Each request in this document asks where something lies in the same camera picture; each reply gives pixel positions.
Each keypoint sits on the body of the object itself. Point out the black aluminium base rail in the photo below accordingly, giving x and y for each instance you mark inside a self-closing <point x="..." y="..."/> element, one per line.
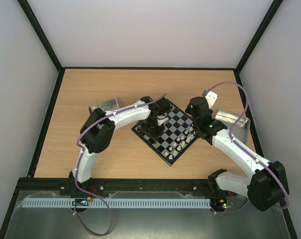
<point x="104" y="187"/>

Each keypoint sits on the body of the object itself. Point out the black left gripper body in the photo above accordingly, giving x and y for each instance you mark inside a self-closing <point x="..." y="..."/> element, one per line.
<point x="150" y="128"/>

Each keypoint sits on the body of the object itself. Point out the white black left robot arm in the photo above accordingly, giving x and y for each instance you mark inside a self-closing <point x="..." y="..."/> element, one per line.
<point x="97" y="132"/>

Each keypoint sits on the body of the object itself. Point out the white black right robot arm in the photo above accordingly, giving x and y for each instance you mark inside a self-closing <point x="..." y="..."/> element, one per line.
<point x="264" y="184"/>

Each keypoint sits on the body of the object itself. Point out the metal tray of white pieces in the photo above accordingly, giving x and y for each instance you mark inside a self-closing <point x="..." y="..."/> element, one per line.
<point x="242" y="127"/>

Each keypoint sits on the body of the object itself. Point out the light blue slotted cable duct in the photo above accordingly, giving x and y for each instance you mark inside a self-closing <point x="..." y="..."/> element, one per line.
<point x="118" y="203"/>

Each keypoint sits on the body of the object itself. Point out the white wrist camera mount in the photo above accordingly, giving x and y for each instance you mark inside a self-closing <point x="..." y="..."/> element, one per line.
<point x="211" y="97"/>

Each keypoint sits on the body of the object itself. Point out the black white chess board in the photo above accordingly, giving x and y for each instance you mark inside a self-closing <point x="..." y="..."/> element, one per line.
<point x="177" y="127"/>

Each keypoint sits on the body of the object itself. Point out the grey tray of black pieces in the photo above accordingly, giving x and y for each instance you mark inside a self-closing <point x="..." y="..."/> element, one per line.
<point x="109" y="105"/>

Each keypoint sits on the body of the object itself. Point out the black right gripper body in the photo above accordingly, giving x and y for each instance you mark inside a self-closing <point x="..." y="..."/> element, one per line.
<point x="190" y="109"/>

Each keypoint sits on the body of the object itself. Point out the black enclosure frame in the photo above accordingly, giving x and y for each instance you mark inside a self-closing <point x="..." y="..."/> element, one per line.
<point x="29" y="14"/>

